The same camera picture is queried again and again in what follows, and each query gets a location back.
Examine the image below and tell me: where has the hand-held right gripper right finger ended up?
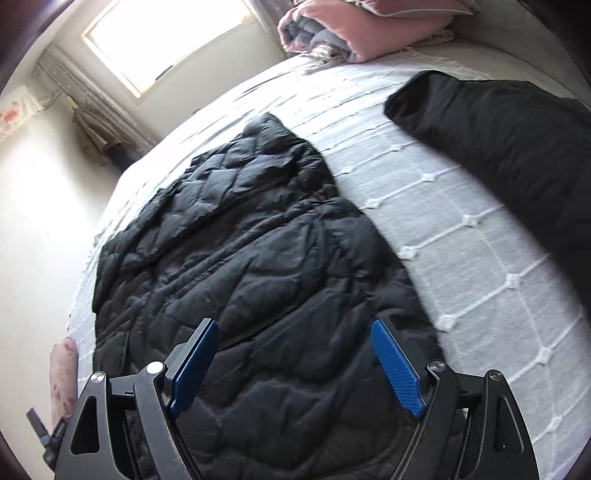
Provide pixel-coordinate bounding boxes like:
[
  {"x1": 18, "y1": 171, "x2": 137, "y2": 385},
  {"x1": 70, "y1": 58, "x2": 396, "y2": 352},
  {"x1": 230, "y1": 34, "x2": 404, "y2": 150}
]
[{"x1": 370, "y1": 318, "x2": 540, "y2": 480}]

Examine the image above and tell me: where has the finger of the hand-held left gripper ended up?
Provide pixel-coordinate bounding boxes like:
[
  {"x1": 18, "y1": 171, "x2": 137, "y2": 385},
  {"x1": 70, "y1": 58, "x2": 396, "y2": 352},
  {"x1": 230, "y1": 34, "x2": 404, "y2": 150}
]
[{"x1": 26, "y1": 407, "x2": 70, "y2": 462}]

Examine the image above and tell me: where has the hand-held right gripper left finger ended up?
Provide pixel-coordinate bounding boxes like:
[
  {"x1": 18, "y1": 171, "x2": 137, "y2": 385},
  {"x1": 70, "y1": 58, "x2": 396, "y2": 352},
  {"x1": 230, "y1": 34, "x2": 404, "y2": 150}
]
[{"x1": 54, "y1": 318, "x2": 220, "y2": 480}]

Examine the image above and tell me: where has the black quilted puffer jacket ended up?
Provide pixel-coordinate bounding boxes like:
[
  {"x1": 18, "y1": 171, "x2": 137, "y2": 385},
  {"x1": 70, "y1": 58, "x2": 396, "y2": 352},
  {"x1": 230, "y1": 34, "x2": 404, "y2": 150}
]
[{"x1": 91, "y1": 112, "x2": 467, "y2": 480}]

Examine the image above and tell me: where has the black padded jacket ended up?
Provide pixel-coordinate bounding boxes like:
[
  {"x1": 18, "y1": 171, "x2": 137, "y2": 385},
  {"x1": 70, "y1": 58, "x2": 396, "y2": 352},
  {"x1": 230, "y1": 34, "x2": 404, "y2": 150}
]
[{"x1": 384, "y1": 70, "x2": 591, "y2": 324}]

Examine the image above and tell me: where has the pink floral pillow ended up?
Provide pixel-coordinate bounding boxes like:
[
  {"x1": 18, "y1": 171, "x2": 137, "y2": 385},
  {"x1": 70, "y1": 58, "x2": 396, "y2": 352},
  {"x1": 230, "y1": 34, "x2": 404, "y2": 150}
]
[{"x1": 50, "y1": 337, "x2": 79, "y2": 425}]

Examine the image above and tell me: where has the white textured bedspread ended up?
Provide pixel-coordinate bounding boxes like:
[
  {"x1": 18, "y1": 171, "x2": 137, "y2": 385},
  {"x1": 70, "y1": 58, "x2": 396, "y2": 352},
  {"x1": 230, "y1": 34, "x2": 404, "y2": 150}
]
[{"x1": 65, "y1": 41, "x2": 591, "y2": 480}]

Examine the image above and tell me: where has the hanging brown coat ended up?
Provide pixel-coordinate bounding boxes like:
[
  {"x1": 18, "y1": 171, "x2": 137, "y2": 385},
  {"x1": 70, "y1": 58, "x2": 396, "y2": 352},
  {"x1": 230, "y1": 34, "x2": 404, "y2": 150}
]
[{"x1": 71, "y1": 106, "x2": 125, "y2": 164}]

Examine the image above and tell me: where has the grey curtain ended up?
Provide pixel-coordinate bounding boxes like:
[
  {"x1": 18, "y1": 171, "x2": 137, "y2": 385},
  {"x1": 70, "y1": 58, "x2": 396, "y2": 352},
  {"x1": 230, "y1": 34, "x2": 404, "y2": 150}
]
[{"x1": 34, "y1": 46, "x2": 158, "y2": 160}]

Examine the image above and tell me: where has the floral covered air conditioner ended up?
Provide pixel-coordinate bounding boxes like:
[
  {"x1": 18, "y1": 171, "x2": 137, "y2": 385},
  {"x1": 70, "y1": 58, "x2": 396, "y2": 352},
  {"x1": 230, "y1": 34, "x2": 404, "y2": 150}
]
[{"x1": 0, "y1": 85, "x2": 47, "y2": 139}]

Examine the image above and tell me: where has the window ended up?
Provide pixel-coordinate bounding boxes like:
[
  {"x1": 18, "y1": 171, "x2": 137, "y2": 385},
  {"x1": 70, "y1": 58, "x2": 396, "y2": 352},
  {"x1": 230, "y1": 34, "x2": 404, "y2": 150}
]
[{"x1": 82, "y1": 0, "x2": 278, "y2": 97}]

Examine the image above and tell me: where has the pink folded quilt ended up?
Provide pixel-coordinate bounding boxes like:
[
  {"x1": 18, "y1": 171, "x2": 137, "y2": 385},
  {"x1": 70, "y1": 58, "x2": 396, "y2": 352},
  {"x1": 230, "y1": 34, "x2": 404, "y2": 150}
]
[{"x1": 277, "y1": 0, "x2": 481, "y2": 64}]

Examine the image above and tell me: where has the grey pillow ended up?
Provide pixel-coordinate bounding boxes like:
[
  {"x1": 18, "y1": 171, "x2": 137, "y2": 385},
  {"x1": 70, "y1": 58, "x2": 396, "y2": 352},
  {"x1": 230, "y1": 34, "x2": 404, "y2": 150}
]
[{"x1": 355, "y1": 0, "x2": 481, "y2": 18}]

